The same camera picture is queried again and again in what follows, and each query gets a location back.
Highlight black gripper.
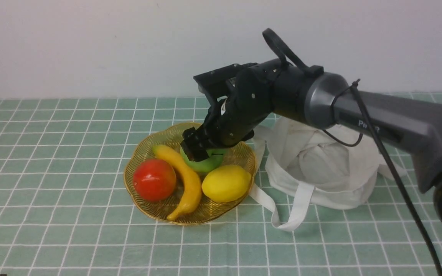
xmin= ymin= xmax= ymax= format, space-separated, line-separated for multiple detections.
xmin=181 ymin=61 xmax=281 ymax=161

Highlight green apple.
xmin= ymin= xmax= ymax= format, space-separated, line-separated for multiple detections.
xmin=180 ymin=147 xmax=227 ymax=174

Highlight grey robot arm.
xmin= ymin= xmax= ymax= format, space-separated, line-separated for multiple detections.
xmin=181 ymin=59 xmax=442 ymax=222

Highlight amber ribbed glass fruit bowl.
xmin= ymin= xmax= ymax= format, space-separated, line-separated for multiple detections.
xmin=124 ymin=122 xmax=248 ymax=225

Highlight white cloth tote bag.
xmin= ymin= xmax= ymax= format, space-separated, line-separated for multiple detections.
xmin=250 ymin=117 xmax=393 ymax=231

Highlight yellow lemon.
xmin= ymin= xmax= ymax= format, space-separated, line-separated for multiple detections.
xmin=201 ymin=164 xmax=252 ymax=203

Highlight yellow banana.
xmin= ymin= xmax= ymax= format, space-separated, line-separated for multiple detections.
xmin=152 ymin=145 xmax=202 ymax=222

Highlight red apple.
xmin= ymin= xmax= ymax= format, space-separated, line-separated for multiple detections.
xmin=133 ymin=159 xmax=177 ymax=202

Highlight green checkered tablecloth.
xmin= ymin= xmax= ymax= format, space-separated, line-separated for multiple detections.
xmin=0 ymin=97 xmax=436 ymax=276

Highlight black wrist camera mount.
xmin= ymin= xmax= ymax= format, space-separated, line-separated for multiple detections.
xmin=193 ymin=62 xmax=258 ymax=106

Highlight black cable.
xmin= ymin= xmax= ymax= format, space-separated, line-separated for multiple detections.
xmin=323 ymin=79 xmax=442 ymax=276

